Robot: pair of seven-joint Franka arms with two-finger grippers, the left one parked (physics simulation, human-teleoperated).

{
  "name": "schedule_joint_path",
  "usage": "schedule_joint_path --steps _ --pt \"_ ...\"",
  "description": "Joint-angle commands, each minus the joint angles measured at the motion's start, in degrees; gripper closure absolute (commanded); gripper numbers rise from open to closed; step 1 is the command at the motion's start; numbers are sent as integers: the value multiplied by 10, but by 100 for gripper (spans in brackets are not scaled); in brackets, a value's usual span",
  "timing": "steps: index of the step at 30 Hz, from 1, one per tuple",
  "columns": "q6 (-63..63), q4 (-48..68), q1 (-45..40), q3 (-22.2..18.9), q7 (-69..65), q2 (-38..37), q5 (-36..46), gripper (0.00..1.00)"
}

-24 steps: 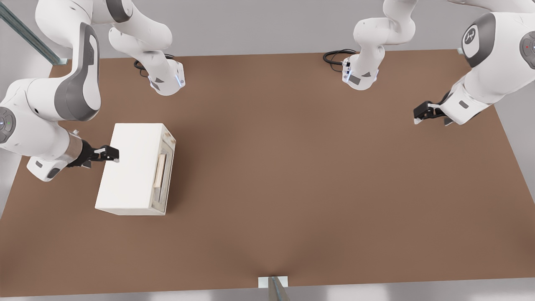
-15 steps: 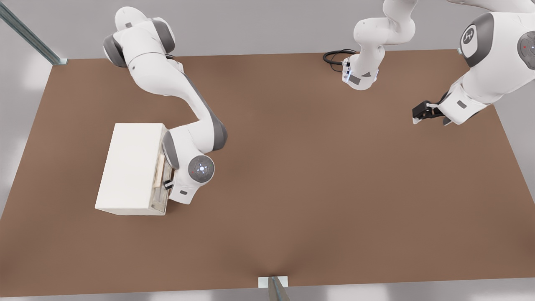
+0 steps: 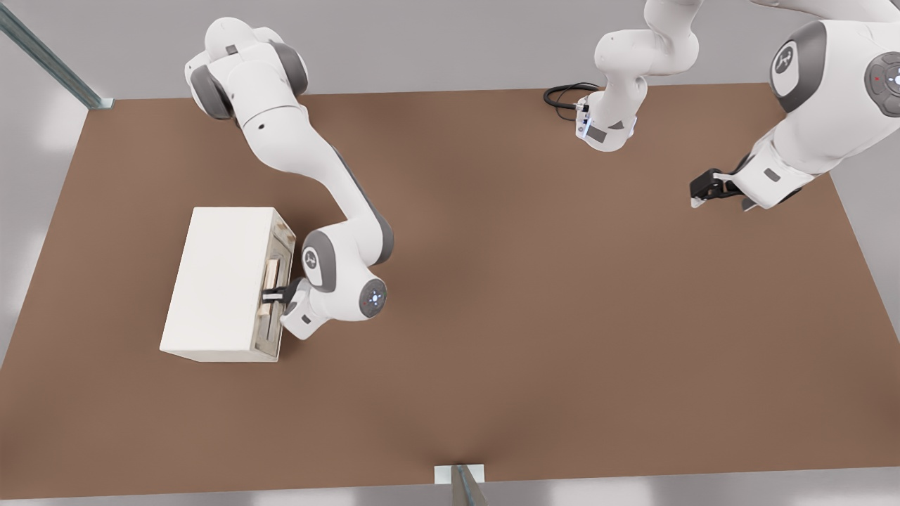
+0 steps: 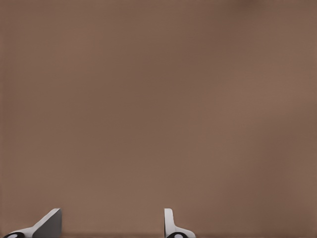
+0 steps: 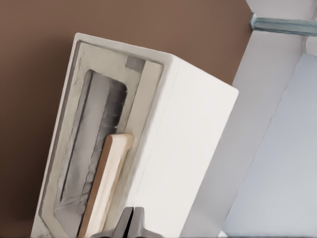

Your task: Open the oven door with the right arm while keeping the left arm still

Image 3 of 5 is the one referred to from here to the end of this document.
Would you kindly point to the white oven door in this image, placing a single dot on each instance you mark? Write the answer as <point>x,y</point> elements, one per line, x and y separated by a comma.
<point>281,239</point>

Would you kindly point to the white oven body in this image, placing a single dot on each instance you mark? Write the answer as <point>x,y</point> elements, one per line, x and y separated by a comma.
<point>218,281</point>

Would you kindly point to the silver frame post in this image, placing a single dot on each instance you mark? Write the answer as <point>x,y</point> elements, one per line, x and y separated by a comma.
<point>49,60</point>
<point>463,485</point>

